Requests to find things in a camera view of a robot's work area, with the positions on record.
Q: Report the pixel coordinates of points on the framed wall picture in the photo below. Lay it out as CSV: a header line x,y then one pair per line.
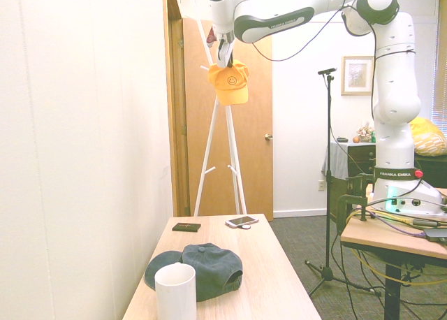
x,y
356,75

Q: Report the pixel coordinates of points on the brass door knob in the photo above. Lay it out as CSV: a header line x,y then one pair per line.
x,y
268,137

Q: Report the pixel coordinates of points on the wooden door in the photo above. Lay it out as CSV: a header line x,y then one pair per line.
x,y
195,142

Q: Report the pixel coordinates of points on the white coat rack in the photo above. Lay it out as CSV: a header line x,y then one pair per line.
x,y
209,145

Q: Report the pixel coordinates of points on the dark blue denim cap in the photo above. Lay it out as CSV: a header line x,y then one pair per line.
x,y
209,264

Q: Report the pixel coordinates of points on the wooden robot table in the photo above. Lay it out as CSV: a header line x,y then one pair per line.
x,y
384,239

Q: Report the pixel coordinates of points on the small round silver disc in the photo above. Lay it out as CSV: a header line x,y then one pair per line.
x,y
245,226

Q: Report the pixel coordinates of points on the dark wooden cabinet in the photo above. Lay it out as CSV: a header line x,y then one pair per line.
x,y
359,159

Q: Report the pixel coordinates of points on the black camera on tripod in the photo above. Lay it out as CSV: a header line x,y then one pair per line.
x,y
327,71

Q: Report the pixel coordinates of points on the black metal clamp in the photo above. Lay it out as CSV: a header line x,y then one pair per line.
x,y
352,201

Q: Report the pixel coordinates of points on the black wallet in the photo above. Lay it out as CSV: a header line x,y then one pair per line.
x,y
186,227

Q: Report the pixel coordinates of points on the red round knob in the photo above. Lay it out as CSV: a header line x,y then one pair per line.
x,y
418,174

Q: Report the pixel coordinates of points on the window blinds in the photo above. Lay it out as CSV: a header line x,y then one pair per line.
x,y
440,72

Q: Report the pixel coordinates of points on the orange fruit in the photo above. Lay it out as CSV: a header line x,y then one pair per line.
x,y
355,139

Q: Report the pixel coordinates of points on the grey draped cloth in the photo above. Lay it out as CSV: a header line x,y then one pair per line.
x,y
335,159

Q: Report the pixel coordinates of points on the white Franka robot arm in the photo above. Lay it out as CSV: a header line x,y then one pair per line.
x,y
394,100

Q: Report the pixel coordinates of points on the black tripod stand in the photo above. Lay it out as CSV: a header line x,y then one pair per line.
x,y
328,176

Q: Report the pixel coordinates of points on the dark small bowl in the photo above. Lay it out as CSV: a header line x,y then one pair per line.
x,y
342,139

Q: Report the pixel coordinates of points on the yellow smiley cap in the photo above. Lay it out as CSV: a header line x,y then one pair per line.
x,y
230,86

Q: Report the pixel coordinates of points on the floral ornament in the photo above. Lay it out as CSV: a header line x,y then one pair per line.
x,y
366,131

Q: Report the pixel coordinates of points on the white smartphone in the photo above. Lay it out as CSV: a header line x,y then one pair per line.
x,y
242,220

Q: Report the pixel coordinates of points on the wooden door frame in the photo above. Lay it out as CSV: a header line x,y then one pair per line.
x,y
176,89

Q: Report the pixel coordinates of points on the white mug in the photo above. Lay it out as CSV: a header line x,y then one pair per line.
x,y
176,295

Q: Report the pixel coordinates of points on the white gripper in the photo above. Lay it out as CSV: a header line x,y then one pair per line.
x,y
223,52

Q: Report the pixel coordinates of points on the white wall outlet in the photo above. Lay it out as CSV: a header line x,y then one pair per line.
x,y
321,186

